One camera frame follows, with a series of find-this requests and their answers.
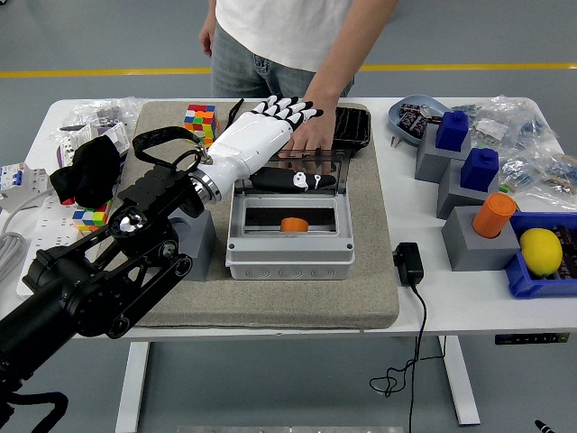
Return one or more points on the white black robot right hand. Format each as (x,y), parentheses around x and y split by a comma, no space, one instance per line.
(543,428)

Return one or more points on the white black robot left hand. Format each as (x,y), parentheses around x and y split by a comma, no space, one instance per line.
(248,140)

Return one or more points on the person's left hand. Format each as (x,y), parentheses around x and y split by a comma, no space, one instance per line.
(315,135)

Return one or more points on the person's right hand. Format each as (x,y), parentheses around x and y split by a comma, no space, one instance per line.
(207,38)

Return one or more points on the clear hinged box lid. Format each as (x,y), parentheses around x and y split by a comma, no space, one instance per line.
(338,167)

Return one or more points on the orange cylinder battery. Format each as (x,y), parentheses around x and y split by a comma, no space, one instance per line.
(493,214)
(294,224)

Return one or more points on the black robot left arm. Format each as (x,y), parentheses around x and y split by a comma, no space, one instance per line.
(90,279)

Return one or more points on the person's left forearm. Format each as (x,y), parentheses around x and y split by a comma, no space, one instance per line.
(342,63)

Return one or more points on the grey plastic junction box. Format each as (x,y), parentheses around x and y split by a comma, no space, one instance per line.
(288,252)

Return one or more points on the yellow tape measure round label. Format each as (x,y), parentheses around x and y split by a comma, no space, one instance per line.
(234,110)

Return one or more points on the black plastic tray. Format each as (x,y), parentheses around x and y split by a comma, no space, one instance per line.
(354,128)

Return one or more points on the large colourful puzzle cube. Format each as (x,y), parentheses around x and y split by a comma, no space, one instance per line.
(200,124)

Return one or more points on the person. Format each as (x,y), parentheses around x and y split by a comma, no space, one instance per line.
(284,31)

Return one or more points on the small metal clip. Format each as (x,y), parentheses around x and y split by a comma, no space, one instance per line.
(396,142)

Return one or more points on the blue-grey bowl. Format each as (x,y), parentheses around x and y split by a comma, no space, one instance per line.
(399,126)

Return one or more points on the black table control panel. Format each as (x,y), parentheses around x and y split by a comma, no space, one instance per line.
(532,338)

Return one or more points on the white table leg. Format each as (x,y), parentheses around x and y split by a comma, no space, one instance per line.
(133,388)
(462,383)

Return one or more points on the dark snack packets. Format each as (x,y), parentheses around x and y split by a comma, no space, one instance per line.
(414,119)

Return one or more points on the grey block holder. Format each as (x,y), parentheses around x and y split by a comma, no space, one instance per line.
(430,162)
(453,196)
(478,252)

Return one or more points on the grey block with round hole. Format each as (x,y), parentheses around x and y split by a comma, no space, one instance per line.
(200,252)

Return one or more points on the clear plastic bags of parts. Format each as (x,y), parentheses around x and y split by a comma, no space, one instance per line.
(103,108)

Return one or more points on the white terminal block packs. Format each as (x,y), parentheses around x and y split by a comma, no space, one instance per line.
(112,133)

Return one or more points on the blue plastic block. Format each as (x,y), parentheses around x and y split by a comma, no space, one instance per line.
(452,131)
(480,169)

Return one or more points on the blue plastic bin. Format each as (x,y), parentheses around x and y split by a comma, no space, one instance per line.
(536,286)

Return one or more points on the black power adapter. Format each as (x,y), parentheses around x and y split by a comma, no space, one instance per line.
(90,171)

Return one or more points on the grey-brown fabric mat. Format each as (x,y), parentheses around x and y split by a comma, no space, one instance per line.
(293,306)

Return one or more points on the small colourful puzzle cube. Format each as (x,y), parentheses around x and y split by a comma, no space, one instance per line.
(92,216)

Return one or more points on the yellow lemon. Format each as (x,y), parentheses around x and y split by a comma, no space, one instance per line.
(541,252)

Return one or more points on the dark packets in bin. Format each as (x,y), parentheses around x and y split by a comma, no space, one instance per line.
(569,252)

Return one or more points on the clear bags of blue parts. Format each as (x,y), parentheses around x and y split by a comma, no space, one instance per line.
(527,135)

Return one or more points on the white power strip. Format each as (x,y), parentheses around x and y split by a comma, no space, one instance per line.
(49,225)

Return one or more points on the white circuit breaker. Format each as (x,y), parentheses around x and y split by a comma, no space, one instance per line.
(22,178)

